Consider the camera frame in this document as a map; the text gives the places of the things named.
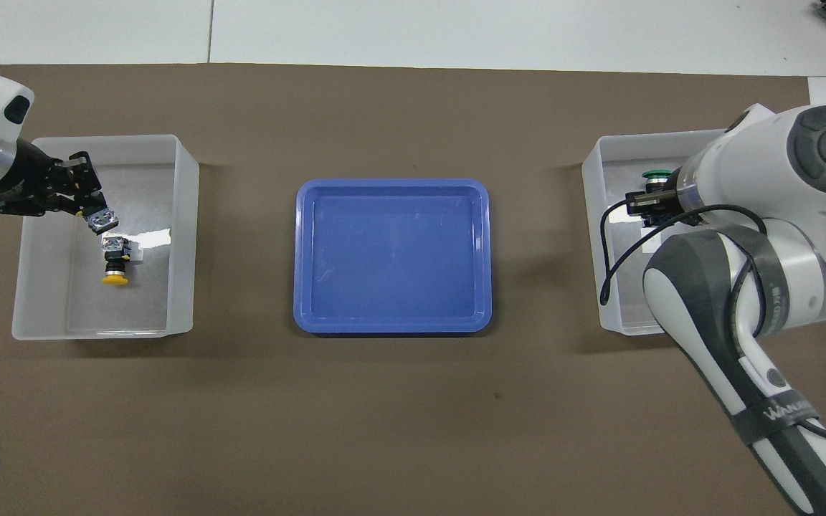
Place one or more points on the green push button switch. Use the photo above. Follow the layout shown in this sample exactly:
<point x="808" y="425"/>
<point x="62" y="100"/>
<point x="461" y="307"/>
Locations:
<point x="657" y="173"/>

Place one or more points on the translucent plastic box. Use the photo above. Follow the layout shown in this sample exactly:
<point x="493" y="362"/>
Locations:
<point x="148" y="301"/>
<point x="617" y="165"/>

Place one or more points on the brown paper table mat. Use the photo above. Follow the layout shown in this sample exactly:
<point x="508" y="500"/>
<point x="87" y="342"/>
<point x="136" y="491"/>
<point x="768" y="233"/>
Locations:
<point x="399" y="416"/>

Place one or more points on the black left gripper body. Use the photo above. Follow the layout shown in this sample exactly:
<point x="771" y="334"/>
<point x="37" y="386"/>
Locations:
<point x="29" y="183"/>

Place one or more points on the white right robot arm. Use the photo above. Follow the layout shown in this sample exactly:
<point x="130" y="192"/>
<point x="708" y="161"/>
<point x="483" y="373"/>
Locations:
<point x="779" y="179"/>

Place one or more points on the blue plastic tray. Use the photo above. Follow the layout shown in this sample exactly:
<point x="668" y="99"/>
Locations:
<point x="391" y="258"/>

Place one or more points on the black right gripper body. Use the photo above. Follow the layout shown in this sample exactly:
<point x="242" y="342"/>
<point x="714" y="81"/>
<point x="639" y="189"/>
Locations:
<point x="664" y="201"/>

